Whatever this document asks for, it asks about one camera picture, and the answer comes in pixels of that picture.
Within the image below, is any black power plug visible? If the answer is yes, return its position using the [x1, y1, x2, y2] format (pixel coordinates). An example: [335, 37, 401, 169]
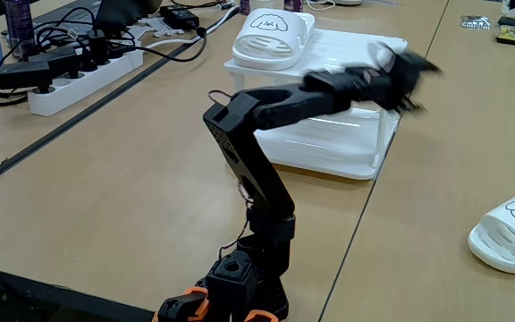
[86, 29, 109, 67]

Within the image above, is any black power adapter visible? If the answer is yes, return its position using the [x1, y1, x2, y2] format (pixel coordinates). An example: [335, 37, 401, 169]
[158, 4, 200, 30]

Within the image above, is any white power strip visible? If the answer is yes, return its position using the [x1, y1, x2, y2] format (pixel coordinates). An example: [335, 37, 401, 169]
[27, 47, 145, 118]

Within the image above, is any black plug adapter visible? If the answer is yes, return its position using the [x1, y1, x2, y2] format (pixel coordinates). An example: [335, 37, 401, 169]
[28, 46, 81, 81]
[0, 61, 54, 95]

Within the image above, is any thin white cable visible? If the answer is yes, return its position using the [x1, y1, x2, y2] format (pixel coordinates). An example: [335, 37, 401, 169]
[305, 0, 337, 11]

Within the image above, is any black cable with ferrite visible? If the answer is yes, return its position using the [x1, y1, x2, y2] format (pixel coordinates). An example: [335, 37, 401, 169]
[118, 26, 208, 64]

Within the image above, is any white printed plastic part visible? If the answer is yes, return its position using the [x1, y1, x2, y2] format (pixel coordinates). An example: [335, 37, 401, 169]
[143, 16, 186, 38]
[122, 24, 151, 42]

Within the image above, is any dark grey laptop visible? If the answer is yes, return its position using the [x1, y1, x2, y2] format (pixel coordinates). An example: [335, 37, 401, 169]
[33, 0, 105, 26]

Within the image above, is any white plastic shoe rack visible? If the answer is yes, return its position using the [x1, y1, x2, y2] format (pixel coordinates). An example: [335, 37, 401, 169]
[224, 26, 409, 182]

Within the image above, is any thick white cable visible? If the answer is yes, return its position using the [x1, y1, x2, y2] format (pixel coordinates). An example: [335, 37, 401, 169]
[143, 4, 241, 50]

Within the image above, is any white slipper with dog print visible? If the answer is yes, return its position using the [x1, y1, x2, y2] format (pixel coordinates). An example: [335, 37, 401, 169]
[231, 7, 317, 72]
[467, 188, 515, 275]

